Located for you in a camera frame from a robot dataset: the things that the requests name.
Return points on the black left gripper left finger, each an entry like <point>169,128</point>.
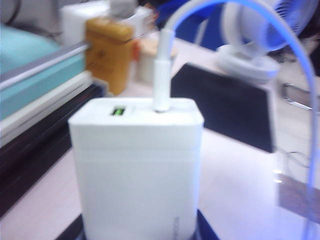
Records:
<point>77,228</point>

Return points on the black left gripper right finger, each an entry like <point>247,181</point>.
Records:
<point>203,228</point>

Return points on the white USB wall charger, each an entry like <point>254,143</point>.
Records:
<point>137,175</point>

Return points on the flat black box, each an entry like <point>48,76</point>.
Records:
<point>20,180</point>
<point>37,140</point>

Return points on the white book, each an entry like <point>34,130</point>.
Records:
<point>37,110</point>

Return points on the black mouse pad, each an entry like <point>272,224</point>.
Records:
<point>225,105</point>

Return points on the white desk fan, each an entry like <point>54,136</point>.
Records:
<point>250,67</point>

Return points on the yellow tin can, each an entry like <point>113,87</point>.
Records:
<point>110,62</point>

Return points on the white ceramic mug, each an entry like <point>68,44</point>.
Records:
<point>147,67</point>

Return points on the orange fox figurine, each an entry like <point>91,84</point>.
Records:
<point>135,51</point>

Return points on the wooden mug lid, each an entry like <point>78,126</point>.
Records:
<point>147,50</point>

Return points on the white cardboard box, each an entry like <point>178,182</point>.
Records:
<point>72,22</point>

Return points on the blue office partition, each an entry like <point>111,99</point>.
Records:
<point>195,15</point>

